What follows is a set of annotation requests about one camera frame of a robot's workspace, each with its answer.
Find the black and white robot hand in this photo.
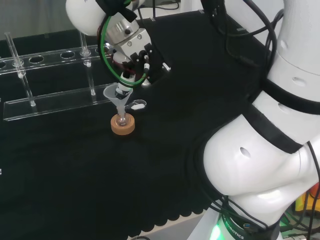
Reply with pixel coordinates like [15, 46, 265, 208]
[109, 42, 173, 101]

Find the clear plastic funnel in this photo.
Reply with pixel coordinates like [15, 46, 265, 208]
[102, 83, 134, 119]

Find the glass weighing funnel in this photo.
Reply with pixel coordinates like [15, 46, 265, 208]
[124, 98, 147, 111]

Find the small glass round-bottom flask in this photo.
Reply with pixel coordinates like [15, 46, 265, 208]
[116, 109, 130, 127]

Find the clear acrylic funnel stand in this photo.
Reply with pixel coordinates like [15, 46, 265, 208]
[0, 31, 121, 123]

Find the black cloth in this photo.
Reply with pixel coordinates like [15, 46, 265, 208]
[0, 9, 274, 240]

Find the yellow stop button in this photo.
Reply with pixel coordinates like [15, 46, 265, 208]
[294, 186, 320, 214]

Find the green cable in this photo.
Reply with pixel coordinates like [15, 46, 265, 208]
[99, 0, 149, 87]

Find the cork ring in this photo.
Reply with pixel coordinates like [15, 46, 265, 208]
[110, 112, 136, 136]

